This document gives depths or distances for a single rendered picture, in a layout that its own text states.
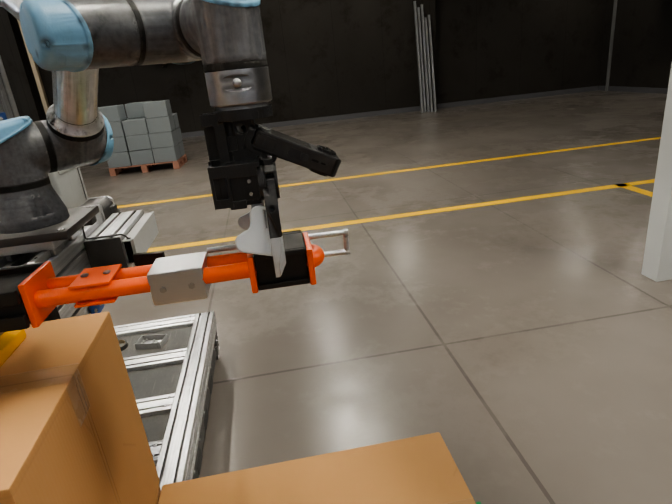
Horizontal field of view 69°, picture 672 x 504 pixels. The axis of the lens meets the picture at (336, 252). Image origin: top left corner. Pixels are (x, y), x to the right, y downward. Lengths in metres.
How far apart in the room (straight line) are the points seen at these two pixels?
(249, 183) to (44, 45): 0.25
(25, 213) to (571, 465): 1.75
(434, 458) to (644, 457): 1.07
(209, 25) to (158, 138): 7.71
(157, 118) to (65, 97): 7.08
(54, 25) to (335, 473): 0.88
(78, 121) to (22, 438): 0.73
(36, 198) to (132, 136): 7.15
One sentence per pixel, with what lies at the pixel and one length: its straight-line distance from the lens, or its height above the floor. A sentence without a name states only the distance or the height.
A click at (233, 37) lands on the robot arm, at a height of 1.35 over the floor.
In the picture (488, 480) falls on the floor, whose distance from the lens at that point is 1.83.
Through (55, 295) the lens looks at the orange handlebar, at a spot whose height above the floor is 1.08.
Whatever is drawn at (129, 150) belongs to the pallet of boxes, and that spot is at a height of 0.37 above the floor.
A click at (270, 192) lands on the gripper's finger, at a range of 0.59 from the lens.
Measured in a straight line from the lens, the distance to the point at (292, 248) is 0.63.
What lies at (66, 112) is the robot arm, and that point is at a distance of 1.22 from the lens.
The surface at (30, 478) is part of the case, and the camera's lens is 0.68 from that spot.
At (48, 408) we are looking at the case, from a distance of 0.74.
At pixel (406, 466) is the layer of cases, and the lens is 1.08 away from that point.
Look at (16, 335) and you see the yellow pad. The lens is 0.93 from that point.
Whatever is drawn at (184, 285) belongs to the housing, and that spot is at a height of 1.07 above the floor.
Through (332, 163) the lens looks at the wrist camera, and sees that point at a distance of 0.62.
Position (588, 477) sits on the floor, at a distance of 1.91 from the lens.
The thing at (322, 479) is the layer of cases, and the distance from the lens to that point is 1.07.
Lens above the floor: 1.31
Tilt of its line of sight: 21 degrees down
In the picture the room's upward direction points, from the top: 6 degrees counter-clockwise
